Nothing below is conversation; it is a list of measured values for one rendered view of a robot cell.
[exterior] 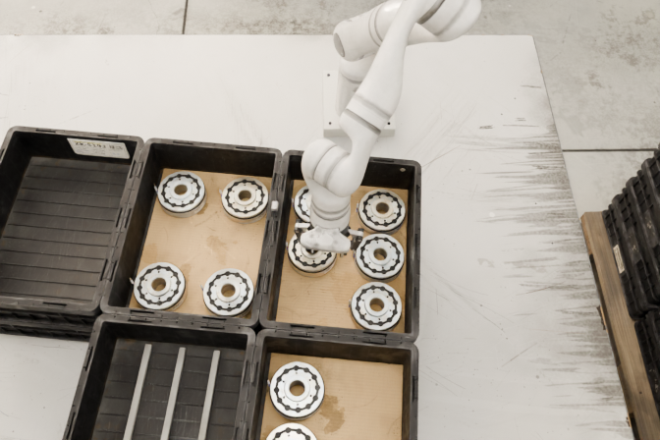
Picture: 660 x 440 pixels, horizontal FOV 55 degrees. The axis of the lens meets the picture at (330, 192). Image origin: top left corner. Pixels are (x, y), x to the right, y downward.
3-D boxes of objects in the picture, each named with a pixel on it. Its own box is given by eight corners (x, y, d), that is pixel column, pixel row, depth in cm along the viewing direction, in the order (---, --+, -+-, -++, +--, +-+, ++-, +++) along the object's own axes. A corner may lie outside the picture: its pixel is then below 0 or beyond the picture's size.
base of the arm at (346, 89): (337, 91, 170) (340, 50, 155) (371, 95, 170) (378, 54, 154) (333, 121, 166) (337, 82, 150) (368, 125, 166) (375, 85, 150)
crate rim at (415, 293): (284, 154, 140) (283, 148, 138) (419, 166, 140) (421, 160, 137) (258, 331, 120) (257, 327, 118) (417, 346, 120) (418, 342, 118)
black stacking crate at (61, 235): (30, 155, 149) (11, 127, 139) (156, 166, 149) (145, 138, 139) (-31, 317, 129) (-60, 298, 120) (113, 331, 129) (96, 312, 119)
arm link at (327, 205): (296, 199, 116) (333, 227, 113) (294, 152, 102) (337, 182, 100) (319, 174, 118) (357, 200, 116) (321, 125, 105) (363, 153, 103)
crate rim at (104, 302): (148, 142, 140) (145, 136, 138) (284, 154, 140) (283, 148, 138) (100, 316, 121) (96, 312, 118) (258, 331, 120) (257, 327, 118)
